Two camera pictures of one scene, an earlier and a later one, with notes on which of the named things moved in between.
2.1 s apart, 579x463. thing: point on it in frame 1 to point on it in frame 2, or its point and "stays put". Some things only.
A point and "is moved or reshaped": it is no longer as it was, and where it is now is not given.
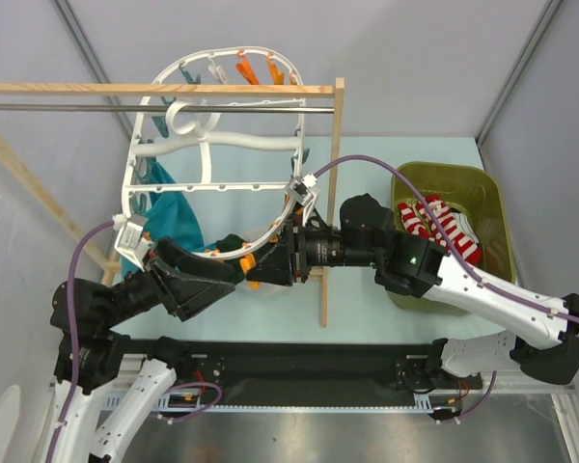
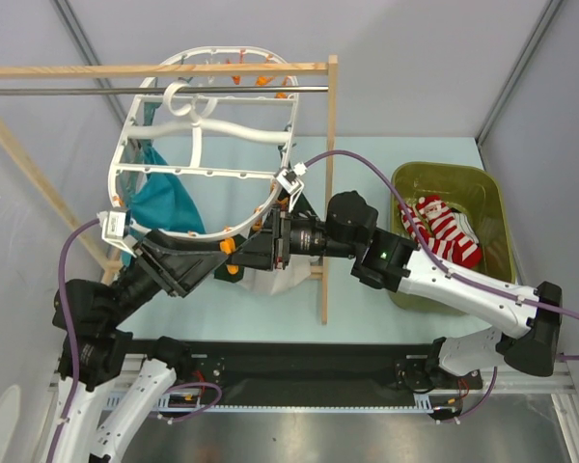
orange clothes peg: [248, 263] is moved or reshaped
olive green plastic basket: [471, 191] stays put
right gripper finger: [261, 256] to [262, 241]
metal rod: [156, 107] to [151, 90]
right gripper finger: [276, 268] to [256, 260]
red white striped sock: [457, 225] stays put
